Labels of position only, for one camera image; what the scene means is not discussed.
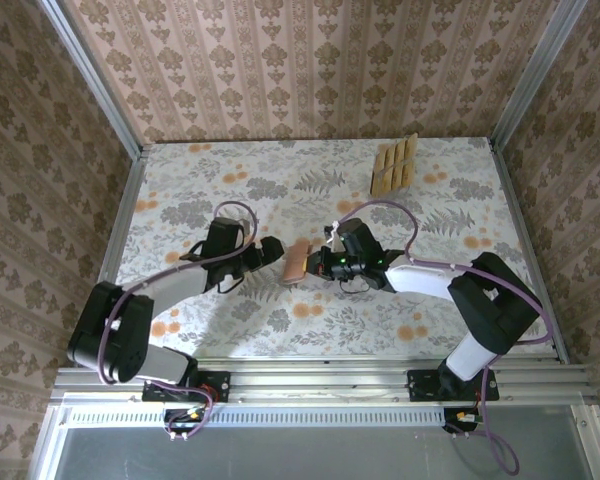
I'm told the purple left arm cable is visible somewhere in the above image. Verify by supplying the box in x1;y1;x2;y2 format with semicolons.
98;200;260;444

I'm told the black connector bracket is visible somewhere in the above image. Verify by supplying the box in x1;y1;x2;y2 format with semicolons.
442;407;485;434
163;407;209;435

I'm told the grey metal sheet panel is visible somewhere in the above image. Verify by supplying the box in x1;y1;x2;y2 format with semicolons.
27;404;600;480

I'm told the floral patterned table cover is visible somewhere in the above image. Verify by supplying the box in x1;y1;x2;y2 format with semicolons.
97;139;556;359

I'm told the aluminium frame corner post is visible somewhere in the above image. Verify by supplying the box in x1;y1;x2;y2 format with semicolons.
38;0;147;160
488;0;590;154

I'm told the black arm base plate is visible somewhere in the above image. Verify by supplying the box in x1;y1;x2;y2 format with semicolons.
142;370;232;404
407;367;501;404

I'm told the white slotted cable duct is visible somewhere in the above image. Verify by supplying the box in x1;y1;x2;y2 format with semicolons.
59;403;484;427

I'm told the wide aluminium base rail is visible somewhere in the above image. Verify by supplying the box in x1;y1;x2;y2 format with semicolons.
49;355;597;405

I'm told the aluminium table side rail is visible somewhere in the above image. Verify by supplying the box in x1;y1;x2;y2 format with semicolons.
487;137;571;365
97;144;149;287

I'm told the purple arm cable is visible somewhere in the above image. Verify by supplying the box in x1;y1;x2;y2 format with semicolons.
337;199;554;474
98;200;260;444

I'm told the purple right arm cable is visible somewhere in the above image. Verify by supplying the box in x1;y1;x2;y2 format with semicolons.
337;199;554;474

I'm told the pink leather card holder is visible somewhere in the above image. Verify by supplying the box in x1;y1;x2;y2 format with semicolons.
281;239;314;287

